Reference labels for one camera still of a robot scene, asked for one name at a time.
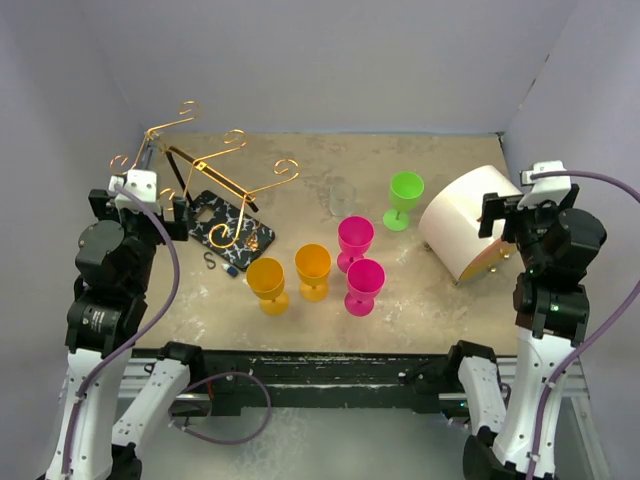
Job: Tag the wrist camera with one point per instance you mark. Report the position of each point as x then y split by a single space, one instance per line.
554 188
142 184

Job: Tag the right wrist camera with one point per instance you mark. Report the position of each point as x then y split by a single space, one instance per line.
554 188

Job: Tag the orange wine glass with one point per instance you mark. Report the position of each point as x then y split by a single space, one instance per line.
265 277
313 264

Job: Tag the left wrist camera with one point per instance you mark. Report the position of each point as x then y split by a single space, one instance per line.
142 184

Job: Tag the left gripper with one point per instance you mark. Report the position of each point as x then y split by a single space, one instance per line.
103 206

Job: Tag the pink wine glass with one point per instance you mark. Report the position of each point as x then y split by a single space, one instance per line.
355 236
365 279

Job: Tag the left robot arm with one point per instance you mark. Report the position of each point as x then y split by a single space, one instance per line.
114 261

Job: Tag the orange wine glass left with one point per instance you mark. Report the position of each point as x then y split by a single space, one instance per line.
265 277

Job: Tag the orange wine glass right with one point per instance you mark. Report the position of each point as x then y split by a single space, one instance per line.
313 264

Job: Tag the black S carabiner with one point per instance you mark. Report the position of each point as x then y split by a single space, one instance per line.
210 261

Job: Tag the pink wine glass front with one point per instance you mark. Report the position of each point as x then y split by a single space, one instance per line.
365 279

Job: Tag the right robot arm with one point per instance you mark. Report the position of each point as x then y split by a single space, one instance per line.
513 431

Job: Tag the green wine glass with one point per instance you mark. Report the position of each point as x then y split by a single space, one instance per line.
405 191

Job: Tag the black base frame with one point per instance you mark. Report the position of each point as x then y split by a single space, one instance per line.
246 379

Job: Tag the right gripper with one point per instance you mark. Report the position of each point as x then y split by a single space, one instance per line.
496 206

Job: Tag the small blue dropper bottle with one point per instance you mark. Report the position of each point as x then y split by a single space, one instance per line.
230 270

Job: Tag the gold wine glass rack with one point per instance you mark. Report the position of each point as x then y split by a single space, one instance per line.
221 212

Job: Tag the white cylindrical box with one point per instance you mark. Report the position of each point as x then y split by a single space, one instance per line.
450 224

